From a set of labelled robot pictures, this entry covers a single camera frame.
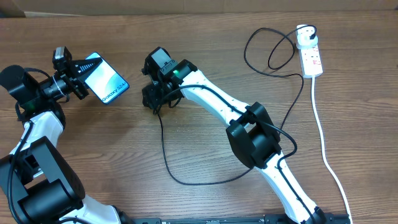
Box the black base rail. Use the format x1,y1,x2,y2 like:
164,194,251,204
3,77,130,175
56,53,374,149
124,211,352,224

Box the white power strip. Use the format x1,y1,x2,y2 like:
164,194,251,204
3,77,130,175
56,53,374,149
298,44,323,79

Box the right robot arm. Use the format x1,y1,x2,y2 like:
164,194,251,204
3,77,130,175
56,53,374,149
142,47,326,223

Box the white power strip cord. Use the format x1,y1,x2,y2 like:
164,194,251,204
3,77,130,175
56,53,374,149
310,76,354,224

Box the blue Samsung Galaxy smartphone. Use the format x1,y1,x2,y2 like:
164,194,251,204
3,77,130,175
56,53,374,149
85,52,129,105

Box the white charger plug adapter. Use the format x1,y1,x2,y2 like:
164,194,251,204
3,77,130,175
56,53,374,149
295,24,318,50

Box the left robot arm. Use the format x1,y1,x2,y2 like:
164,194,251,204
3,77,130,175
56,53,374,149
1,47,131,223

